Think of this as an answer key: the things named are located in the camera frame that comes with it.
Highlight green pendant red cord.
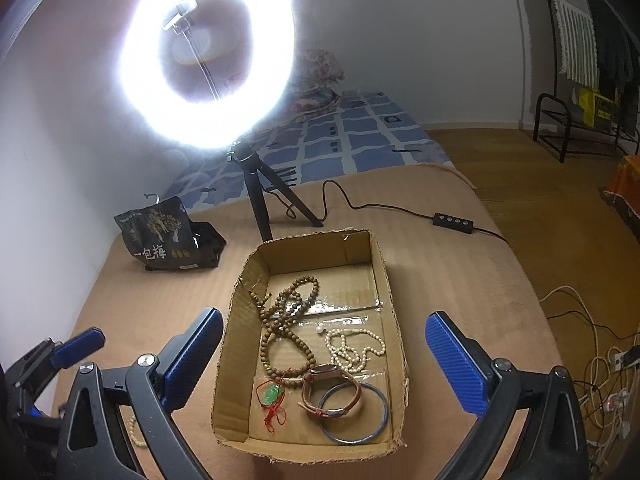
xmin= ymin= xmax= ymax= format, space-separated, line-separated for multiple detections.
xmin=254 ymin=378 xmax=291 ymax=435

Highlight brown wooden bead necklace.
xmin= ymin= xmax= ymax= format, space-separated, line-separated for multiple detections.
xmin=247 ymin=275 xmax=321 ymax=388

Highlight white pearl necklace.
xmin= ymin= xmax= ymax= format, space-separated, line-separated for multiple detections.
xmin=316 ymin=327 xmax=388 ymax=375

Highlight blue bangle ring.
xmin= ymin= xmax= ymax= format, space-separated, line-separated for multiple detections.
xmin=316 ymin=378 xmax=391 ymax=447

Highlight black snack bag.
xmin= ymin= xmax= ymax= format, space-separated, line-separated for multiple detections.
xmin=114 ymin=196 xmax=227 ymax=271

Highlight cardboard box tray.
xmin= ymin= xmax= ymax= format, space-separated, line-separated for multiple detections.
xmin=212 ymin=229 xmax=409 ymax=465

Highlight black tripod stand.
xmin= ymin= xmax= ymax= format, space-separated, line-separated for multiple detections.
xmin=226 ymin=142 xmax=324 ymax=243

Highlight orange wooden stool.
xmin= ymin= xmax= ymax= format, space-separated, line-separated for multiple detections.
xmin=600 ymin=155 xmax=640 ymax=240

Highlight blue checkered bedsheet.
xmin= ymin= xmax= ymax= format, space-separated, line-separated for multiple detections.
xmin=165 ymin=92 xmax=452 ymax=210

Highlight black metal shoe rack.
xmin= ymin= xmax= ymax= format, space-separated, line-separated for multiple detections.
xmin=532 ymin=91 xmax=639 ymax=164

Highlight folded floral quilt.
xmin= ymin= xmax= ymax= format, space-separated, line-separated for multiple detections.
xmin=284 ymin=49 xmax=345 ymax=116

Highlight clothes drying rack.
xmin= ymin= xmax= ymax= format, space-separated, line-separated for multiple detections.
xmin=547 ymin=0 xmax=639 ymax=110

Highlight white power strip cables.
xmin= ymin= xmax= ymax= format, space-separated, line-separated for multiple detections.
xmin=539 ymin=284 xmax=640 ymax=476

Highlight black cable with remote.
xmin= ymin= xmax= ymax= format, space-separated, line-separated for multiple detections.
xmin=264 ymin=178 xmax=511 ymax=246

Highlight white ring light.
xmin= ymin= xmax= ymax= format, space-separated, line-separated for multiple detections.
xmin=117 ymin=0 xmax=295 ymax=151

